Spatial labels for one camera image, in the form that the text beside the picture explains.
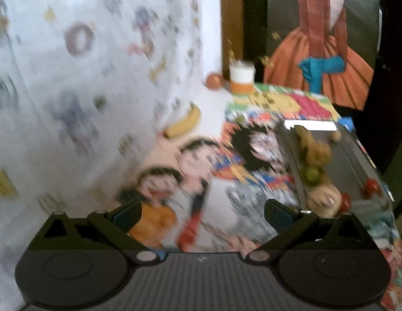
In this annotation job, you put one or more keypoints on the green grape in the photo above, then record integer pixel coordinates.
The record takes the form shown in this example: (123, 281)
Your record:
(312, 175)

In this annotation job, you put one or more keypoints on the pale round fruit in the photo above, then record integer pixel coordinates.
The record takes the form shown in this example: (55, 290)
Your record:
(324, 200)

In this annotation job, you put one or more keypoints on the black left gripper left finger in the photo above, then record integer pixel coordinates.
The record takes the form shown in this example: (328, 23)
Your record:
(113, 228)

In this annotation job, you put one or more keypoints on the grey metal tray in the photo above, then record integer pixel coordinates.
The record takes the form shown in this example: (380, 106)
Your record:
(349, 168)

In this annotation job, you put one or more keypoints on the cartoon boys drawing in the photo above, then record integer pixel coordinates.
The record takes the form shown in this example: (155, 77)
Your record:
(172, 197)

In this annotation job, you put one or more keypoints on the brown wooden door frame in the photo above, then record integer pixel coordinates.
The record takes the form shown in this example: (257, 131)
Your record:
(231, 32)

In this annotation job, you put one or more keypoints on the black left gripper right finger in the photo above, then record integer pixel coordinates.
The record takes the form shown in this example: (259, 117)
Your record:
(290, 226)

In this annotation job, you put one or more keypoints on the anime characters drawing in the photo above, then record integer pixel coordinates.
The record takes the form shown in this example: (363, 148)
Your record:
(251, 169)

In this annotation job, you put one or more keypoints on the red cherry tomato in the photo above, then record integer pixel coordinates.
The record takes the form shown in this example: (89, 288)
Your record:
(371, 187)

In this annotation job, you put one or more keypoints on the white orange jar vase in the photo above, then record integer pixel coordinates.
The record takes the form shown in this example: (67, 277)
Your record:
(241, 77)

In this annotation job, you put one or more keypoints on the small brown round fruit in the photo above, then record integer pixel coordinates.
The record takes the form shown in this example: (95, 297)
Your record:
(335, 136)

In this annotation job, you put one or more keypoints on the yellow banana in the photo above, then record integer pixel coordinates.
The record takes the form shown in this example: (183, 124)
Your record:
(308, 144)
(185, 124)

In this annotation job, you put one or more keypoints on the woman orange dress painting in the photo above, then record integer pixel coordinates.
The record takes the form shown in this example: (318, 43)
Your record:
(328, 47)

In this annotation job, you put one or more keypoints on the red apple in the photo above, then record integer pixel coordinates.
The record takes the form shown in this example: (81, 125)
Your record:
(214, 81)

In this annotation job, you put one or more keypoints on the white printed cartoon cloth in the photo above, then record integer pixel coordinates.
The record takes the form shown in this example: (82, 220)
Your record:
(85, 86)

